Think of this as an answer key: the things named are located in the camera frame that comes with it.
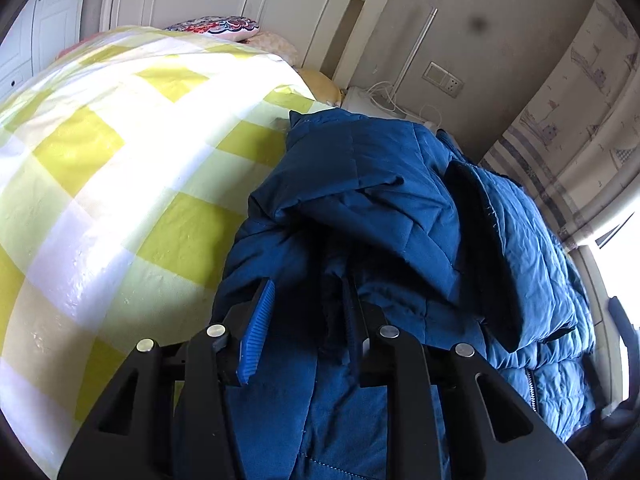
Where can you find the colourful patterned pillow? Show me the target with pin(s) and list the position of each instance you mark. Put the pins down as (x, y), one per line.
(220, 27)

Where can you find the wall socket plate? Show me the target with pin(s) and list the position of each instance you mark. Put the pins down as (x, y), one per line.
(442, 79)

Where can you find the white nightstand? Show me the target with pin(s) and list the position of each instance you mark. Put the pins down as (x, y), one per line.
(370, 102)

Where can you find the pale floral pillow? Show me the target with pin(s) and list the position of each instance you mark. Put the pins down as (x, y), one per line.
(275, 47)

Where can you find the printed striped curtain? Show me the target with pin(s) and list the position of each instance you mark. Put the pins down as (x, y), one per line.
(575, 120)

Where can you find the thin metal rod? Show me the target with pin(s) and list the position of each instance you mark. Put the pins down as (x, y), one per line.
(415, 50)

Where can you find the yellow checked bed sheet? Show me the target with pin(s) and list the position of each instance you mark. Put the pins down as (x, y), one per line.
(100, 185)

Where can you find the yellow pillow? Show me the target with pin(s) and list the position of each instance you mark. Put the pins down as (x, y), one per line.
(322, 85)

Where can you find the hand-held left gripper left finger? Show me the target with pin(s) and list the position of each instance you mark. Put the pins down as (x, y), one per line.
(257, 330)

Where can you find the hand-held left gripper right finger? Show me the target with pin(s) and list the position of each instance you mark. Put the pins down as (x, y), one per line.
(371, 357)

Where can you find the white window sill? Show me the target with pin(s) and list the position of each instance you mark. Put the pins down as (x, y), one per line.
(597, 285)

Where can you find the dark object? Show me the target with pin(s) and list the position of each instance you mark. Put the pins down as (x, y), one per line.
(622, 340)

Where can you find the blue padded jacket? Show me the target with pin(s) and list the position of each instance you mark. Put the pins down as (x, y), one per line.
(360, 200)

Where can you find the white wardrobe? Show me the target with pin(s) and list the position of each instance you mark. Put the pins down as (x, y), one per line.
(45, 25)

